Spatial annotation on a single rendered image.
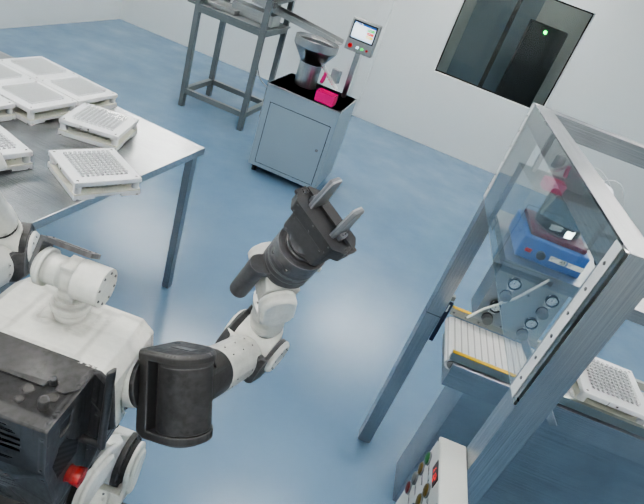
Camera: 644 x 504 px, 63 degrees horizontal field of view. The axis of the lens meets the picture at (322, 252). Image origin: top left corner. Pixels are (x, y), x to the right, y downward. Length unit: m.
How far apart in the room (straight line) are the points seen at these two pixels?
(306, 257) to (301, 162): 3.58
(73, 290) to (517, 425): 0.81
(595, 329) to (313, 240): 0.48
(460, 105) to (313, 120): 2.93
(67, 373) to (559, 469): 1.84
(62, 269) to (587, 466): 1.92
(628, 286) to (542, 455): 1.38
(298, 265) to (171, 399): 0.29
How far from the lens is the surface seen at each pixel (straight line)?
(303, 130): 4.28
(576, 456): 2.24
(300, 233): 0.79
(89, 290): 0.87
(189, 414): 0.89
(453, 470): 1.15
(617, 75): 6.87
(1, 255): 1.22
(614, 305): 0.94
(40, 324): 0.95
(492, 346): 2.05
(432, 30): 6.72
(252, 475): 2.32
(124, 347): 0.92
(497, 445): 1.12
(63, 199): 2.02
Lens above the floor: 1.90
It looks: 31 degrees down
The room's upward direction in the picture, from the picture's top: 21 degrees clockwise
